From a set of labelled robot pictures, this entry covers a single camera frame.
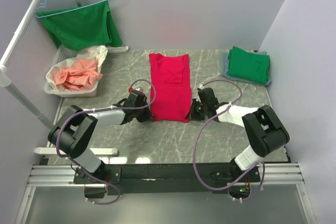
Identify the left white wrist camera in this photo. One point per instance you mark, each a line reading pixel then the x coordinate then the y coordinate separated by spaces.
pixel 136 89

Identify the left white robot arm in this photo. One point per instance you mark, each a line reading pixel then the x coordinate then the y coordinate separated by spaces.
pixel 73 131

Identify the folded grey-blue t-shirt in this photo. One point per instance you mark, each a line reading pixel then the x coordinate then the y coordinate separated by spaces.
pixel 224 59

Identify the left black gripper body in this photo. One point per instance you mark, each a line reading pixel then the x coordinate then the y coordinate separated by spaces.
pixel 142 115

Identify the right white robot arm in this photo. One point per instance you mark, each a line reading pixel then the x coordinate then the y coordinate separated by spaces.
pixel 265 131

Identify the hanging green t-shirt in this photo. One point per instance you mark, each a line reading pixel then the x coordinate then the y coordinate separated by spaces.
pixel 80 28

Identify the peach t-shirt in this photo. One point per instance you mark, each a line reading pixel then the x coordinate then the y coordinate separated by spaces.
pixel 80 76

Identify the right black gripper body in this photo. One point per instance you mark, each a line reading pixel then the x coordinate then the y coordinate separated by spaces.
pixel 198 110

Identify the white cloth in basket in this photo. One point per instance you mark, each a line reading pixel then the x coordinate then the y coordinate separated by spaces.
pixel 79 73

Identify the black base beam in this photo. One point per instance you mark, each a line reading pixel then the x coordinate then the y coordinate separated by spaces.
pixel 172 178

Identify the folded green t-shirt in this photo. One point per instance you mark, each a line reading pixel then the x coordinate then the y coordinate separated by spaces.
pixel 249 66

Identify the white clothes rack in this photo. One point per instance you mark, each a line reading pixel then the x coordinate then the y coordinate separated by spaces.
pixel 21 132

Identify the aluminium rail frame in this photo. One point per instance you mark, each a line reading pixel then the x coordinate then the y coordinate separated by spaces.
pixel 63 176

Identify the red t-shirt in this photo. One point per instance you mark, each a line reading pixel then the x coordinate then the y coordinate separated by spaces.
pixel 172 93

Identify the white laundry basket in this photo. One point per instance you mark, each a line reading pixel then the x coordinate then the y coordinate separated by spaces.
pixel 65 57

